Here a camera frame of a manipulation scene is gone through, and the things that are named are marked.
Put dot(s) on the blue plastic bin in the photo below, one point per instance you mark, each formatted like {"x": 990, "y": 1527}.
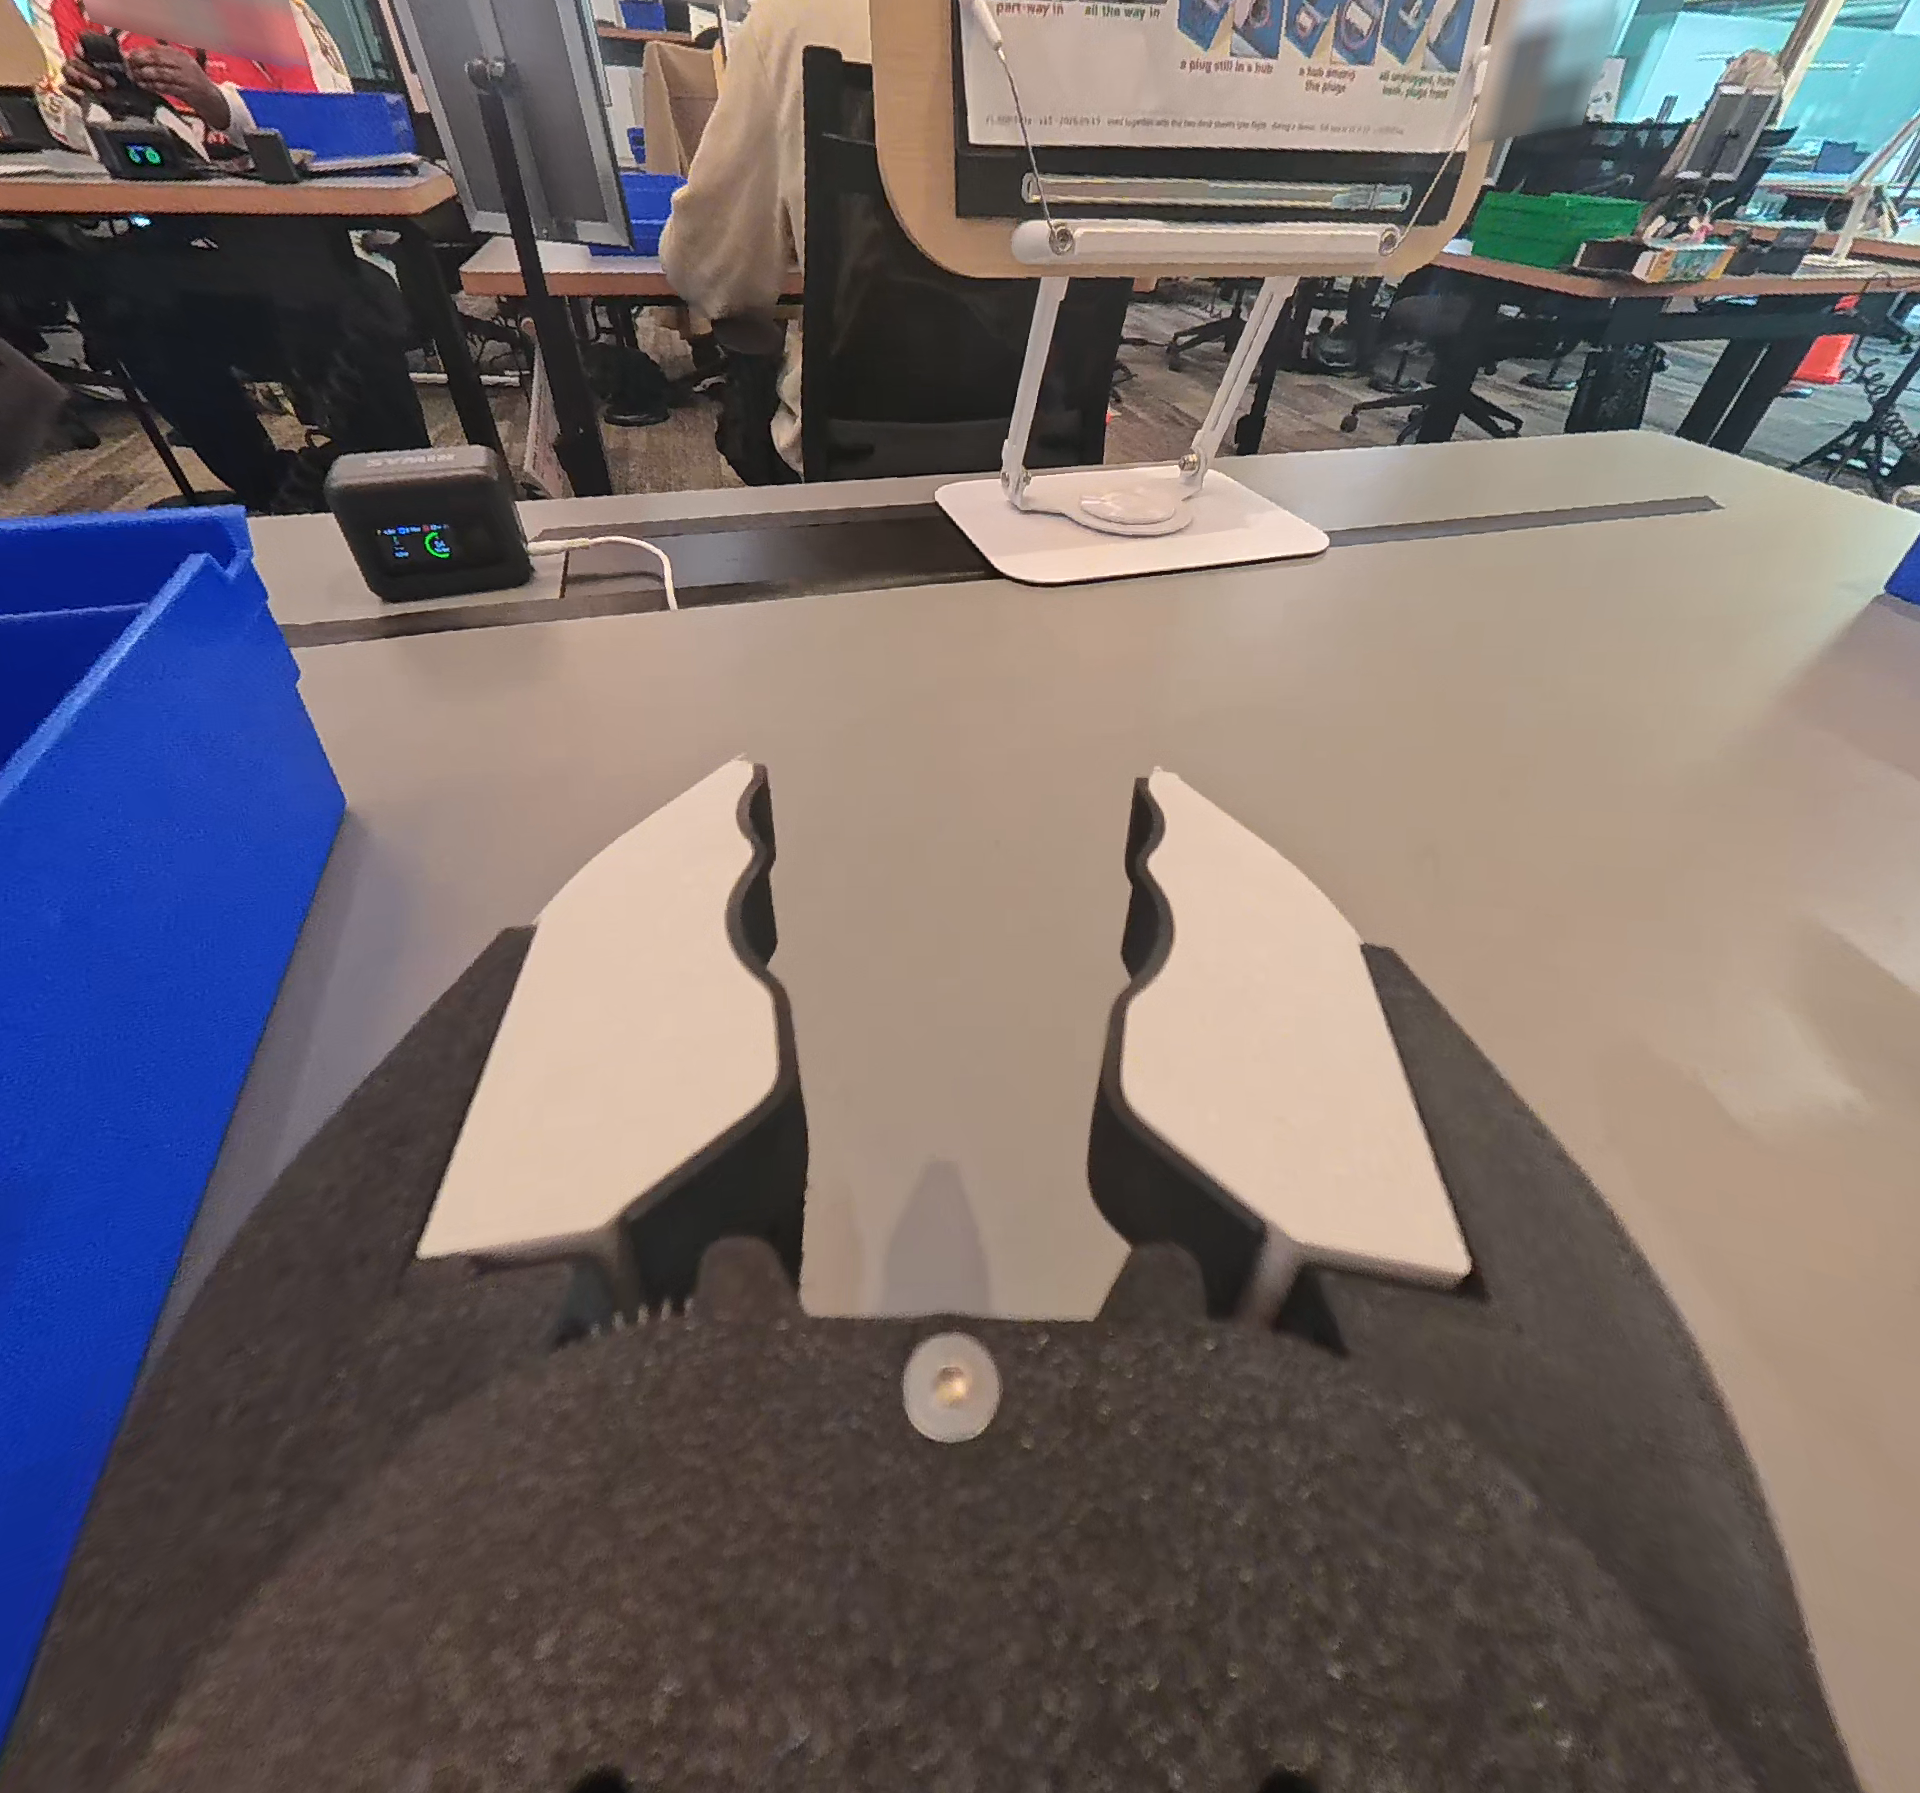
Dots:
{"x": 136, "y": 996}
{"x": 1905, "y": 567}

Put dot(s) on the green plastic bin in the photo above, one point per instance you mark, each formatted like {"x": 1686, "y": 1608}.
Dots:
{"x": 1555, "y": 226}

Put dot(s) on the small blue background bin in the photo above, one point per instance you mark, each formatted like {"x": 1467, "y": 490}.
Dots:
{"x": 328, "y": 127}
{"x": 644, "y": 213}

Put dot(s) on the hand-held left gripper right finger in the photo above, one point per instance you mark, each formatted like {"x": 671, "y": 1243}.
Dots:
{"x": 1271, "y": 1077}

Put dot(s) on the wooden background desk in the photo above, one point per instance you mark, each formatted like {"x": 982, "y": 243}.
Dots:
{"x": 538, "y": 274}
{"x": 228, "y": 191}
{"x": 1621, "y": 284}

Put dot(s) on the grey desktop machine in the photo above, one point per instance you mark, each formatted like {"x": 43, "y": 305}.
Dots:
{"x": 1723, "y": 158}

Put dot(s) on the small black screen device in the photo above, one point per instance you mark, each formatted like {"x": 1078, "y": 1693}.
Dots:
{"x": 142, "y": 148}

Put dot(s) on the black mesh office chair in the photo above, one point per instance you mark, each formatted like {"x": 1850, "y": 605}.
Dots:
{"x": 915, "y": 356}

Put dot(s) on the small black cube device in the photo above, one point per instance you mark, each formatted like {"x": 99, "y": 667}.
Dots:
{"x": 426, "y": 530}

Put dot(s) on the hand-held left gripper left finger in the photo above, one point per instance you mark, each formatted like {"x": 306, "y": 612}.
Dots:
{"x": 631, "y": 1061}

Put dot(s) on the cardboard box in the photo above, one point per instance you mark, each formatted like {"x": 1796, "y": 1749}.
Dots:
{"x": 679, "y": 104}

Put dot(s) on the grey panel on stand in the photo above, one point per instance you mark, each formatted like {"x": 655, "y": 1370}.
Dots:
{"x": 496, "y": 51}

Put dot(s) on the orange traffic cone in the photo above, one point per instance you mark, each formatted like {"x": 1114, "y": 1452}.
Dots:
{"x": 1824, "y": 364}

